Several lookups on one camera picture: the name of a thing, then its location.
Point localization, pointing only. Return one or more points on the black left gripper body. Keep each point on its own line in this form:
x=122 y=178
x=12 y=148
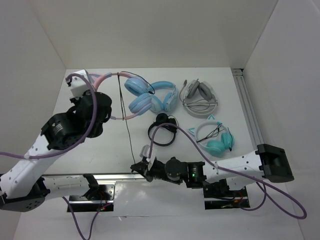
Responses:
x=98 y=131

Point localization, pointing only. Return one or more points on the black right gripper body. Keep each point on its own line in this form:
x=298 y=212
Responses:
x=157 y=170

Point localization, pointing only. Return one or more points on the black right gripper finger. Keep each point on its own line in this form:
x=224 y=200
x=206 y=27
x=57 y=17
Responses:
x=148 y=176
x=140 y=167

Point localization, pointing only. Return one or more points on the pink blue cat-ear headphones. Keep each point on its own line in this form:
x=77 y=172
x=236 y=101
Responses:
x=137 y=86

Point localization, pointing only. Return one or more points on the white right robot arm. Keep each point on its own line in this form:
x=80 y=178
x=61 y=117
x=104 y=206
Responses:
x=267 y=162

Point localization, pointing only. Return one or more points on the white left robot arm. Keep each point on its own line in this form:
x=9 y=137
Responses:
x=24 y=188

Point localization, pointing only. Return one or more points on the small black on-ear headphones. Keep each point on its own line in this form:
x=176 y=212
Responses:
x=167 y=133

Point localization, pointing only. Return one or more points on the white teal cat-ear headphones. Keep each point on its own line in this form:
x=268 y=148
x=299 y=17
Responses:
x=217 y=141

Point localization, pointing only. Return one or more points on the light blue over-ear headphones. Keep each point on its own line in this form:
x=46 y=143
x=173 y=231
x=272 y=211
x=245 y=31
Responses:
x=170 y=100

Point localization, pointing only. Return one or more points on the white grey gaming headset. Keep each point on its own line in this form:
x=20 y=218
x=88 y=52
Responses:
x=198 y=98

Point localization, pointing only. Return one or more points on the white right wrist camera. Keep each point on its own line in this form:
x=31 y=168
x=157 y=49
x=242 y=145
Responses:
x=150 y=156

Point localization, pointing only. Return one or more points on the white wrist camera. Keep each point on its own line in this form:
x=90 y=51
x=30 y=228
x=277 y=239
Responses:
x=77 y=86
x=150 y=156

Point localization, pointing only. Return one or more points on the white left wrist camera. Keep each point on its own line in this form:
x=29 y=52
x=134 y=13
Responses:
x=77 y=86

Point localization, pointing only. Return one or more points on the aluminium front rail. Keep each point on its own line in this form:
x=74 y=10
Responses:
x=125 y=176

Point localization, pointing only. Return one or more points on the aluminium rail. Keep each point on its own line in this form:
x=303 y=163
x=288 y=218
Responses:
x=247 y=107
x=125 y=176

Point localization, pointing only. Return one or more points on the aluminium right side rail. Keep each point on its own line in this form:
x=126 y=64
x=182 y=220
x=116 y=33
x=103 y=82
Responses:
x=247 y=107

